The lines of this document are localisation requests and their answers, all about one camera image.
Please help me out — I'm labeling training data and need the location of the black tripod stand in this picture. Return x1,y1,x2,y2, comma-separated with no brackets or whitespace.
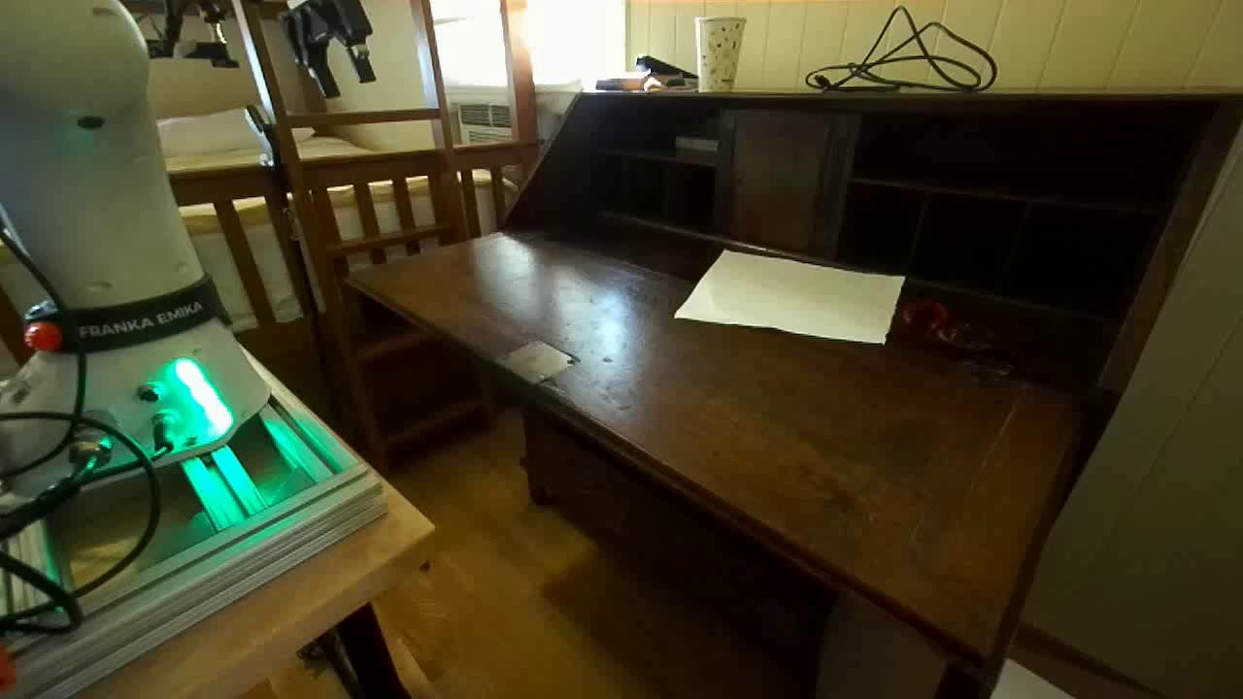
127,0,246,71

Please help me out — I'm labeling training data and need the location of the white paper sheet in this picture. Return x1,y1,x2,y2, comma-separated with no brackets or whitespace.
673,243,907,351

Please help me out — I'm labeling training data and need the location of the small grey flat object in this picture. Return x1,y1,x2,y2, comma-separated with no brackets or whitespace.
501,336,580,389

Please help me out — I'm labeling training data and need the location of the black tangled cable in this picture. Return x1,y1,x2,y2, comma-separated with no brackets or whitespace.
799,4,1002,97

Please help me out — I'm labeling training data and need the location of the dark wooden drop-front lid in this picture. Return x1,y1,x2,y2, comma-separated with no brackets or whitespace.
345,229,1092,672

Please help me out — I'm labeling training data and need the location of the white mattress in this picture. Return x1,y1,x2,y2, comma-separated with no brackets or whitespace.
177,164,514,329

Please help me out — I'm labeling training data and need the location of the light wooden robot table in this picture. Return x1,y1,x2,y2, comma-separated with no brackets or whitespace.
75,361,440,699

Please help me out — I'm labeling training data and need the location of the dark wooden secretary cabinet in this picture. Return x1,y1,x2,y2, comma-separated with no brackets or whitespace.
501,87,1243,699

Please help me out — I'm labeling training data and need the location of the small dark flat object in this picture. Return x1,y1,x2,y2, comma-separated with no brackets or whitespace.
594,49,703,97

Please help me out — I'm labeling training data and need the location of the patterned paper cup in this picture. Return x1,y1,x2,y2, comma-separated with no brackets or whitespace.
690,11,751,97

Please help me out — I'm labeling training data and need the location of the white wall heater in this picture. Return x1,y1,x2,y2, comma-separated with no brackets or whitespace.
450,97,520,134

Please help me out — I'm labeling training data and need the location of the red round button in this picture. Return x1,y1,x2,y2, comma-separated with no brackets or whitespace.
19,317,66,356

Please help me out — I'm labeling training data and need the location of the red small item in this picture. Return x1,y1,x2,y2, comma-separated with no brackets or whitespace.
902,294,1002,356

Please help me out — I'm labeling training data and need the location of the small inner cabinet door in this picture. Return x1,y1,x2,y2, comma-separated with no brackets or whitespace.
716,105,861,259

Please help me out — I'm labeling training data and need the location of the wooden chair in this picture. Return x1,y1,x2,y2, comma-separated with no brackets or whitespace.
161,0,545,479

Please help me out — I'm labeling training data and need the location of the white pillow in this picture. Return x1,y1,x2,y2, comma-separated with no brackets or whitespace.
152,105,277,168

